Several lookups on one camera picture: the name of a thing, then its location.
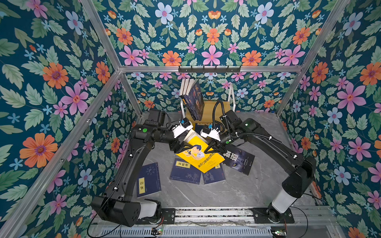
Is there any yellow book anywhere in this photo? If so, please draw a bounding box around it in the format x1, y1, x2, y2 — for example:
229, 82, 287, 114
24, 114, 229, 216
177, 130, 225, 174

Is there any navy book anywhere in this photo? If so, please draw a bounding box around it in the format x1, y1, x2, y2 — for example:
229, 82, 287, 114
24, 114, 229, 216
169, 158, 201, 184
203, 165, 226, 184
194, 124, 205, 134
137, 162, 162, 197

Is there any purple old man book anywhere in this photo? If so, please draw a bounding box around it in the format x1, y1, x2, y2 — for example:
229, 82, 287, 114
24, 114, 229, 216
190, 80, 204, 121
185, 78, 197, 121

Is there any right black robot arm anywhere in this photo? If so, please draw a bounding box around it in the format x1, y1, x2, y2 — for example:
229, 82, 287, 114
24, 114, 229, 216
205, 110, 316, 223

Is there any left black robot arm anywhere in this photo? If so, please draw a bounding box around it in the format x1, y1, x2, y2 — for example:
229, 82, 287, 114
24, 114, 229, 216
91, 109, 193, 227

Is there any dark wolf cover book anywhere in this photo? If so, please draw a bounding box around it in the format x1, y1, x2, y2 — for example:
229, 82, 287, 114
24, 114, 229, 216
223, 145, 255, 176

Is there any white wooden book shelf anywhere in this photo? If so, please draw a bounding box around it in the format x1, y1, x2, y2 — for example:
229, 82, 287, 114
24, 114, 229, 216
179, 84, 236, 125

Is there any black book gold title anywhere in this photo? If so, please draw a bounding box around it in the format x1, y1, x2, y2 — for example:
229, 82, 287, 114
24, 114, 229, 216
180, 79, 193, 119

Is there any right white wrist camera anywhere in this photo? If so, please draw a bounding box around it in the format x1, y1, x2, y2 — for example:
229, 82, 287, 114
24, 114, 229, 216
200, 125, 221, 141

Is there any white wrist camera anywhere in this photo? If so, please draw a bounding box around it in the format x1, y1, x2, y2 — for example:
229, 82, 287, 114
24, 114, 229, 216
200, 125, 221, 141
171, 118, 193, 138

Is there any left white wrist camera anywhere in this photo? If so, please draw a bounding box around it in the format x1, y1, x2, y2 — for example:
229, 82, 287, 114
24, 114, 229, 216
171, 118, 193, 138

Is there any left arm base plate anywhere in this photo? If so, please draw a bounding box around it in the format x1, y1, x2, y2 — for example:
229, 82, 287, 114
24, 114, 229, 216
136, 208, 176, 226

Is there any black wall hook rail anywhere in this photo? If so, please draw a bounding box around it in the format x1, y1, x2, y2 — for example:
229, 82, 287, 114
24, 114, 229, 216
177, 65, 241, 74

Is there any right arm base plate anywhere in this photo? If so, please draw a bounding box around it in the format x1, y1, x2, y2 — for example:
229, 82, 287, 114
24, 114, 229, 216
251, 207, 295, 224

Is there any aluminium front rail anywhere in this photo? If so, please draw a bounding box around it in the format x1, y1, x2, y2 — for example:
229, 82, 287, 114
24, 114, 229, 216
89, 206, 345, 238

